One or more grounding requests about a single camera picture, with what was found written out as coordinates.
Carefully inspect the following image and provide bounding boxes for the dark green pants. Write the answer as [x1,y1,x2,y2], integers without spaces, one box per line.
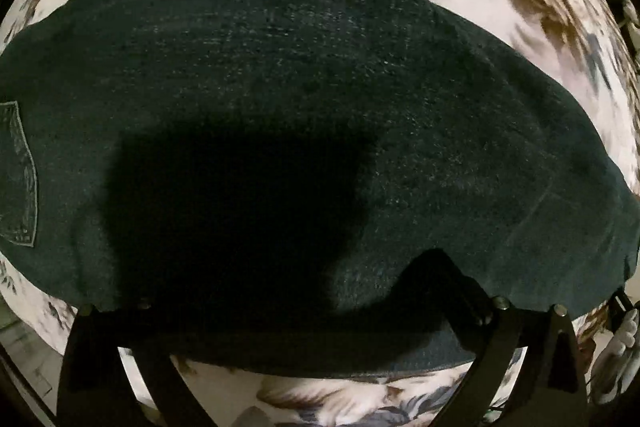
[0,0,640,380]

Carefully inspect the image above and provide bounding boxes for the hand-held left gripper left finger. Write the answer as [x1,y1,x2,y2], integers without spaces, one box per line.
[56,299,217,427]

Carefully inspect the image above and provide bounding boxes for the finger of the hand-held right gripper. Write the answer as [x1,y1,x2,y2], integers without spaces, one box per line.
[607,289,635,328]

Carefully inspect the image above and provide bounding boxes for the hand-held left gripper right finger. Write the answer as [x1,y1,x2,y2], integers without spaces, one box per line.
[400,249,592,427]

